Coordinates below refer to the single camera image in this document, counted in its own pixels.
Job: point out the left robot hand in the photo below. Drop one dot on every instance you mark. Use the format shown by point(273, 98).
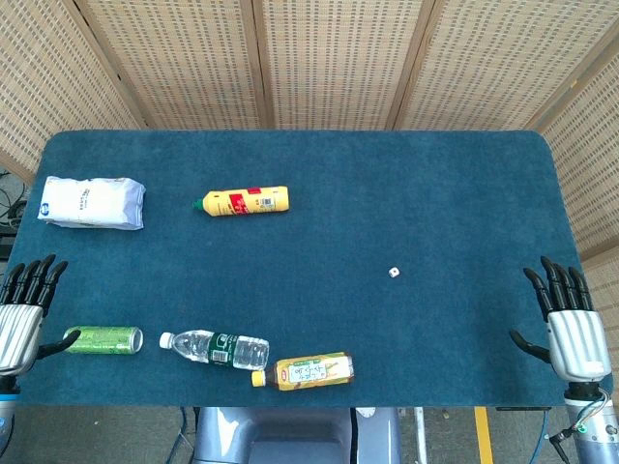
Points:
point(17, 328)

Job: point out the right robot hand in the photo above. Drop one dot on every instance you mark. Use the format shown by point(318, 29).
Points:
point(575, 338)

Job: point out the small white die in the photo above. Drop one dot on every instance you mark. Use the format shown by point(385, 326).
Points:
point(393, 272)

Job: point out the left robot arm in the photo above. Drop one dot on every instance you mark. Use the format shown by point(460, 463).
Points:
point(6, 415)

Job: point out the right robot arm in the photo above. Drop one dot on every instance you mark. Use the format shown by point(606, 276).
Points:
point(592, 420)

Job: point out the grey robot base body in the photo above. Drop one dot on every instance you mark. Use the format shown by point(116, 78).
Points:
point(290, 435)

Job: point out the green drink can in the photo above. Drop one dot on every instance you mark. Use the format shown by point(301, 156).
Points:
point(104, 339)

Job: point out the white paper bag package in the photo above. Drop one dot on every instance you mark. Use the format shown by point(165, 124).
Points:
point(92, 202)

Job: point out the white metal stand leg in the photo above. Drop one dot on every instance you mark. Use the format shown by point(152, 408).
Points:
point(421, 435)

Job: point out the clear water bottle green label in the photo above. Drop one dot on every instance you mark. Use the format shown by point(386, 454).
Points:
point(217, 349)

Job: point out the yellow bottle with green cap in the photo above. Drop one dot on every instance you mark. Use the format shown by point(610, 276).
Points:
point(246, 201)

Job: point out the corn tea bottle yellow cap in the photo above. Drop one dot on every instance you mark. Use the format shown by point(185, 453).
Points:
point(304, 372)

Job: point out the blue carpet table cover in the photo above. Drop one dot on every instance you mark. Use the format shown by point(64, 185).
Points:
point(300, 280)

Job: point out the woven bamboo folding screen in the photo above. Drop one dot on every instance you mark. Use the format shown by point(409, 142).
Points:
point(309, 63)

